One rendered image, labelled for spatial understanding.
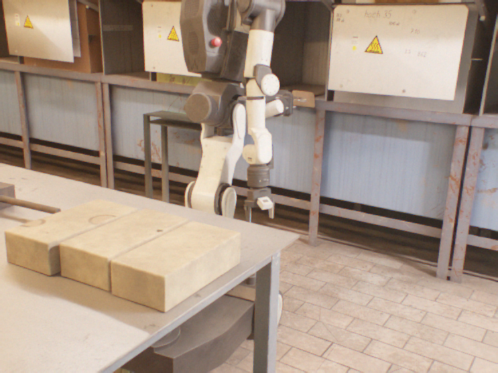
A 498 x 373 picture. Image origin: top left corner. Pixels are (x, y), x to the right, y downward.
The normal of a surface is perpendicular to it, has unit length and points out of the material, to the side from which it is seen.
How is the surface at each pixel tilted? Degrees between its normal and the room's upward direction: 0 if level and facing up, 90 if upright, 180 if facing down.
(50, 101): 90
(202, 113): 76
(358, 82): 90
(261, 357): 90
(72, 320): 0
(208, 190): 50
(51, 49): 90
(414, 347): 0
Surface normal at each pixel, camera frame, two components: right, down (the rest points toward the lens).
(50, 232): 0.03, -0.95
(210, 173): -0.38, -0.17
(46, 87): -0.53, 0.25
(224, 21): 0.52, 0.14
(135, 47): 0.85, 0.18
